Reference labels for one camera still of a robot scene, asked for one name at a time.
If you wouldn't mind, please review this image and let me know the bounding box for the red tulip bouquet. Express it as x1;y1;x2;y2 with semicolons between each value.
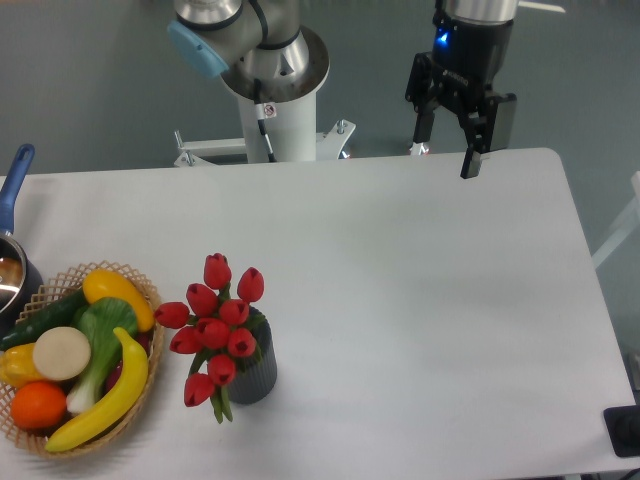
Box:
153;253;266;423

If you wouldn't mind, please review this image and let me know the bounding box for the green bok choy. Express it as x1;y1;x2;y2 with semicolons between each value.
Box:
67;297;138;416

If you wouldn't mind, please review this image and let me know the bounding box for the yellow bell pepper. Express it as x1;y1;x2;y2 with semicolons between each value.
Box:
1;343;45;388

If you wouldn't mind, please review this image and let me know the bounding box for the green cucumber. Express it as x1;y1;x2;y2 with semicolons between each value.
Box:
1;290;88;352

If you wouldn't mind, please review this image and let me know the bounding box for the white frame at right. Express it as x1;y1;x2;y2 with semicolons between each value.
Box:
592;171;639;269

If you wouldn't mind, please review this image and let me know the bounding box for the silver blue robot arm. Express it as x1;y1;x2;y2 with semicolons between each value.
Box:
167;1;517;179

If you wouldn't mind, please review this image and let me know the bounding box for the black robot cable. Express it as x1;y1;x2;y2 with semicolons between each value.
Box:
252;77;278;164

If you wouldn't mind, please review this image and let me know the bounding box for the beige round radish slice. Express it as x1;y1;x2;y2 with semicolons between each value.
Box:
32;327;91;381

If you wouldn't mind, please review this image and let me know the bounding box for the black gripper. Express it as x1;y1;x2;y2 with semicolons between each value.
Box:
405;9;517;179

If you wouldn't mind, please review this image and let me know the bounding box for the yellow squash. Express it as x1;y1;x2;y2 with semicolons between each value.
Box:
82;269;155;332

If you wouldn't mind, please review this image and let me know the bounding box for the yellow banana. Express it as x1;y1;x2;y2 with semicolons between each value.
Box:
45;327;149;453

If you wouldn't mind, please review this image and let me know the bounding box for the blue handled saucepan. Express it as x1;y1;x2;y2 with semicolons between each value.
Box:
1;144;42;336

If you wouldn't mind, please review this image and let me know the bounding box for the dark grey ribbed vase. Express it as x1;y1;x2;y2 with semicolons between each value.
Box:
228;307;278;405

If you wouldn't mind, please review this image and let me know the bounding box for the black device at table edge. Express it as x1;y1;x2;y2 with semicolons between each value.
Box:
603;405;640;458

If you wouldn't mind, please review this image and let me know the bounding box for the woven wicker basket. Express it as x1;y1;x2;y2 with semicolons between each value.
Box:
1;260;164;459

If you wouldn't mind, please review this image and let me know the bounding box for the orange fruit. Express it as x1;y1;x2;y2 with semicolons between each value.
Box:
10;381;67;430

